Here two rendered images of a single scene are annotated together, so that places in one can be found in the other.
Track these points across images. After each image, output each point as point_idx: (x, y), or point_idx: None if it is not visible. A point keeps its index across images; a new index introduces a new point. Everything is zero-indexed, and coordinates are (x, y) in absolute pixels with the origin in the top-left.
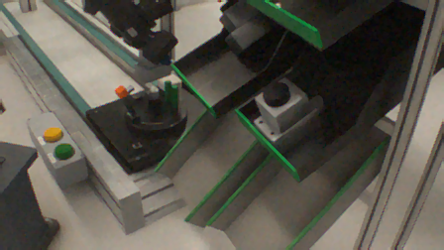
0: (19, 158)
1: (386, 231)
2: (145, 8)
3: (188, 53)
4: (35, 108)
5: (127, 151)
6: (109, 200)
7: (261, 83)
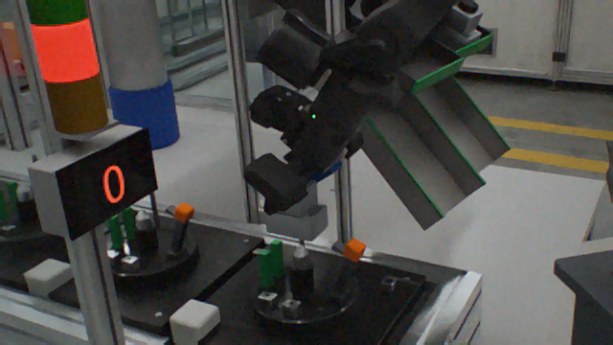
0: (590, 263)
1: (318, 195)
2: (310, 103)
3: (398, 69)
4: None
5: (401, 293)
6: (469, 325)
7: None
